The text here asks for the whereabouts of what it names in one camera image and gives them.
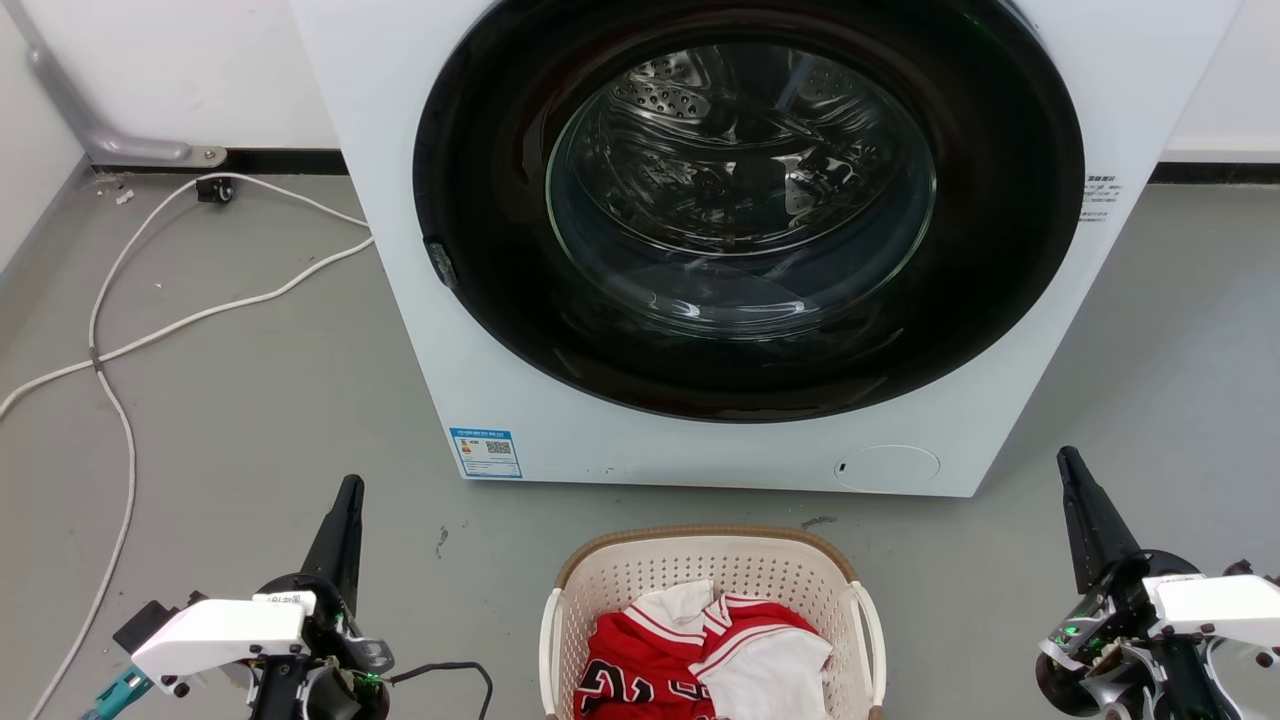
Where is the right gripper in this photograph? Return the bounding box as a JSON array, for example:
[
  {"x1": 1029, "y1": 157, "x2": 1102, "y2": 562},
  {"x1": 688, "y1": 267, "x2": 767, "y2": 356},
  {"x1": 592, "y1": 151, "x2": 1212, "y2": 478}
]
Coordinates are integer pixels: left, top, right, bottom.
[{"x1": 1035, "y1": 446, "x2": 1206, "y2": 719}]

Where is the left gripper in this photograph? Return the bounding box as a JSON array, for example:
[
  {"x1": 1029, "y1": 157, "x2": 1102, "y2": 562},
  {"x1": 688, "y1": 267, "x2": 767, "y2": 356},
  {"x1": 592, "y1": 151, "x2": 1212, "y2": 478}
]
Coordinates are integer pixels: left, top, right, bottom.
[{"x1": 252, "y1": 475, "x2": 396, "y2": 673}]

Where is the beige plastic laundry basket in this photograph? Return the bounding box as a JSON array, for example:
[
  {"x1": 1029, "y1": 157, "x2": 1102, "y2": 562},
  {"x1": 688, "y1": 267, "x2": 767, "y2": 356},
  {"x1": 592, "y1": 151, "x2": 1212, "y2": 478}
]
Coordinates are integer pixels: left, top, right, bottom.
[{"x1": 539, "y1": 525, "x2": 888, "y2": 720}]

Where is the blue energy label sticker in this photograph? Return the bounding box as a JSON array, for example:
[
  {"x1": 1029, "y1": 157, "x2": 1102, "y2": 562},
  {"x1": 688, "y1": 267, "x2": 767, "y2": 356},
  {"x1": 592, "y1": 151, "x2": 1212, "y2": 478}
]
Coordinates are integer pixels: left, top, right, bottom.
[{"x1": 449, "y1": 428, "x2": 523, "y2": 480}]

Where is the round white filter cover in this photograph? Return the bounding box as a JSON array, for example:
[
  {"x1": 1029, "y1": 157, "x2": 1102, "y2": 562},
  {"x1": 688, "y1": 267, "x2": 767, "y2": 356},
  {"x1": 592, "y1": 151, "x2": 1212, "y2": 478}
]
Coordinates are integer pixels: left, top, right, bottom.
[{"x1": 834, "y1": 445, "x2": 941, "y2": 493}]

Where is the white front-load washing machine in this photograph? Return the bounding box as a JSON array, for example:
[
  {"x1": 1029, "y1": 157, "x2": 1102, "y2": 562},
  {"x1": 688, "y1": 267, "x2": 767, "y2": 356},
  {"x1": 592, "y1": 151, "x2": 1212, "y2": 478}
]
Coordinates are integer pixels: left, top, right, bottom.
[{"x1": 290, "y1": 0, "x2": 1244, "y2": 498}]

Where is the teal plastic connector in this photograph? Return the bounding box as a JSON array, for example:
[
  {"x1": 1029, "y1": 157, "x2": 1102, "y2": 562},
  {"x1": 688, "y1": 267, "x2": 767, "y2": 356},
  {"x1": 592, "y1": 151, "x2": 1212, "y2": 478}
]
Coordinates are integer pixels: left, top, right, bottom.
[{"x1": 80, "y1": 665, "x2": 156, "y2": 720}]

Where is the red basketball jersey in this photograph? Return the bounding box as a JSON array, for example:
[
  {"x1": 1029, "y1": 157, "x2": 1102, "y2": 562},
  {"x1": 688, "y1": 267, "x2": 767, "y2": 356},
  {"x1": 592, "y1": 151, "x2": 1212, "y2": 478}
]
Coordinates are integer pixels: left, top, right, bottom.
[{"x1": 574, "y1": 592, "x2": 821, "y2": 720}]

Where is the small printed text sticker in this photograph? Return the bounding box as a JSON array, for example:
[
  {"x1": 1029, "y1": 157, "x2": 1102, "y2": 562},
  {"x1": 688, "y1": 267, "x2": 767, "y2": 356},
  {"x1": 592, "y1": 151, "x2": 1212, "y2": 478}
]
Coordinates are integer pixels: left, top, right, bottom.
[{"x1": 1078, "y1": 175, "x2": 1123, "y2": 224}]

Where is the white garment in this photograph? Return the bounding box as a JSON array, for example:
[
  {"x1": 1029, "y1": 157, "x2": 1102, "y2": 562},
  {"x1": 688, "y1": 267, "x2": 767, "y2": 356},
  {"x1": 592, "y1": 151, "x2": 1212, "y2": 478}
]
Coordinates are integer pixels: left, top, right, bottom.
[{"x1": 697, "y1": 628, "x2": 834, "y2": 720}]

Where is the black round glass washer door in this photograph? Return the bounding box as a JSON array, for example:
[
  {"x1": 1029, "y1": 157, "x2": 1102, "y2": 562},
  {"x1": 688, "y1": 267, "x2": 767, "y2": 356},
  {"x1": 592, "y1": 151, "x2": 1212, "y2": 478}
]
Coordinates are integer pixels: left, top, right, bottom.
[{"x1": 413, "y1": 0, "x2": 1086, "y2": 423}]

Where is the steel washer drum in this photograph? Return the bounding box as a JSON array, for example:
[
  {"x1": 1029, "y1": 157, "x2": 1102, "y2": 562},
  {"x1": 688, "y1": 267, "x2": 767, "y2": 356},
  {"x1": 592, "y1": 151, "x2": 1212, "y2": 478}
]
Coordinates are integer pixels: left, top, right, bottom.
[{"x1": 547, "y1": 42, "x2": 938, "y2": 342}]

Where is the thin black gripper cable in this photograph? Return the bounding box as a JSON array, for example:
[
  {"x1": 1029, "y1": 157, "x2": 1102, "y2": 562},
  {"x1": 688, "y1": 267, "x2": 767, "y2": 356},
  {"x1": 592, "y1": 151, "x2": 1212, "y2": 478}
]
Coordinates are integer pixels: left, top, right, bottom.
[{"x1": 385, "y1": 661, "x2": 495, "y2": 720}]

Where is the small black camera box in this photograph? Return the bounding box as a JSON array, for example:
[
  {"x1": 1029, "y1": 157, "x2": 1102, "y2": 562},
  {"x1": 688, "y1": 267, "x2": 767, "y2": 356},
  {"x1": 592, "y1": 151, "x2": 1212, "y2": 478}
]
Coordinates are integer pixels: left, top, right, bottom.
[{"x1": 113, "y1": 592, "x2": 207, "y2": 653}]

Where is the thin white cable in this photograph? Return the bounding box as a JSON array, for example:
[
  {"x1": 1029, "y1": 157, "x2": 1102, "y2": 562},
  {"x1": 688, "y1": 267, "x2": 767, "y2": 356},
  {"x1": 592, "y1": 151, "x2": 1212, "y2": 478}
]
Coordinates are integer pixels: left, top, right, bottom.
[{"x1": 28, "y1": 172, "x2": 372, "y2": 720}]

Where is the black door latch handle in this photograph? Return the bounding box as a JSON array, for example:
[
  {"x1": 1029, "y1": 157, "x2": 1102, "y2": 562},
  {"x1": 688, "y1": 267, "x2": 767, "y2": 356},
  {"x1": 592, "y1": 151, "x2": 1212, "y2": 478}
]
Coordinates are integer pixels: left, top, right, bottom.
[{"x1": 424, "y1": 237, "x2": 459, "y2": 291}]

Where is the grey wall pipe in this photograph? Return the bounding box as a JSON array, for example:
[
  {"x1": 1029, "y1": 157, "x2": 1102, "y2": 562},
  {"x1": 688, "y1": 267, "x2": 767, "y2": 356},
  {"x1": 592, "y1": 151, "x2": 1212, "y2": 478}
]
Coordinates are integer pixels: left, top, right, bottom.
[{"x1": 0, "y1": 0, "x2": 193, "y2": 165}]

